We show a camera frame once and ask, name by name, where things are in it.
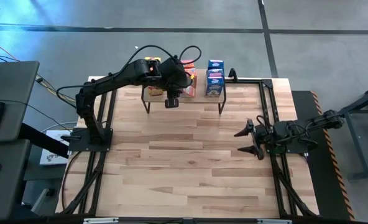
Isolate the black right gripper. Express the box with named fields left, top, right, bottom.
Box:
left=233, top=119, right=278, bottom=161

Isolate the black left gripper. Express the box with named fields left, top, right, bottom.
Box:
left=164, top=79, right=193, bottom=109

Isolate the black mat with hazard stripes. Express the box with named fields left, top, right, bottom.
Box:
left=291, top=90, right=356, bottom=222

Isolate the black metal stand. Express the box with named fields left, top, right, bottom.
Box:
left=334, top=81, right=368, bottom=181

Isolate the white printed box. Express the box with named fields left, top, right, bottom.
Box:
left=39, top=129, right=70, bottom=166

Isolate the grey desk with keyboard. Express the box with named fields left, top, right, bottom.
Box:
left=0, top=60, right=40, bottom=144

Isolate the grey desk with knob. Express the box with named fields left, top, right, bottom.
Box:
left=0, top=139, right=32, bottom=220

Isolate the wooden shelf with black frame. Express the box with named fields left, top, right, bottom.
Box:
left=140, top=64, right=228, bottom=115

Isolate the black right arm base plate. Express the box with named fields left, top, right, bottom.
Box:
left=266, top=136, right=320, bottom=156

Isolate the black aluminium table frame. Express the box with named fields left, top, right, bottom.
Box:
left=59, top=77, right=320, bottom=218

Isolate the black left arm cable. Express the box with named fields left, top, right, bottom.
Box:
left=55, top=44, right=203, bottom=101

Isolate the silver metal bracket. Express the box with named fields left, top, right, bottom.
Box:
left=257, top=218, right=293, bottom=224
left=83, top=217, right=120, bottom=224

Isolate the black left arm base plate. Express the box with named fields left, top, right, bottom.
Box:
left=60, top=126, right=114, bottom=154

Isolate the white cable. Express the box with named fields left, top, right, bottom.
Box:
left=40, top=121, right=78, bottom=134

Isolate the black cable bundle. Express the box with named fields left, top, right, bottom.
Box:
left=34, top=73, right=79, bottom=105

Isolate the black keyboard cable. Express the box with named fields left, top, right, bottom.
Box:
left=0, top=99, right=73, bottom=134

